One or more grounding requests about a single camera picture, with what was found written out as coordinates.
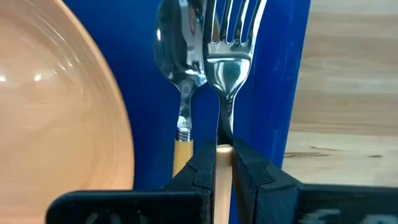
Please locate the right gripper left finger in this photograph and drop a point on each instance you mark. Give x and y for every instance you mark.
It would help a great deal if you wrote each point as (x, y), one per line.
(199, 174)

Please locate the blue plastic tray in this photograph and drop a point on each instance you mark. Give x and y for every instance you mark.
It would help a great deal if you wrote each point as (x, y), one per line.
(140, 62)

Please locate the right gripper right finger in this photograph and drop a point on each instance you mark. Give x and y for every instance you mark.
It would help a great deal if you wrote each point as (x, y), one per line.
(264, 193)

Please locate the orange plate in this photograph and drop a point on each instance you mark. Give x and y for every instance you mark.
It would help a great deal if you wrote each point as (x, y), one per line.
(56, 112)

